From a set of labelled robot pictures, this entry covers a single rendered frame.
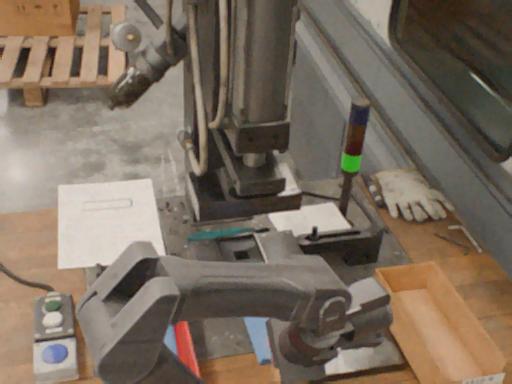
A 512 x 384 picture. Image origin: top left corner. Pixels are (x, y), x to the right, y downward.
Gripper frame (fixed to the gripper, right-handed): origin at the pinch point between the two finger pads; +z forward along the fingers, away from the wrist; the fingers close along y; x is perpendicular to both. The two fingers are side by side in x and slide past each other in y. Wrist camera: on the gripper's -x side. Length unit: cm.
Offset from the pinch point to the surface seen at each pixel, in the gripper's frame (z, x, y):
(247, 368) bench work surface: 12.9, 2.7, 1.2
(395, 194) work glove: 31, -43, 39
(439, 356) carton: 9.5, -30.5, -1.8
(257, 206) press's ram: 1.6, -1.2, 25.9
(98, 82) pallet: 224, 10, 202
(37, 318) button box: 19.4, 36.5, 15.9
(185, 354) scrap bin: 15.2, 12.5, 5.4
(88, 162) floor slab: 203, 21, 142
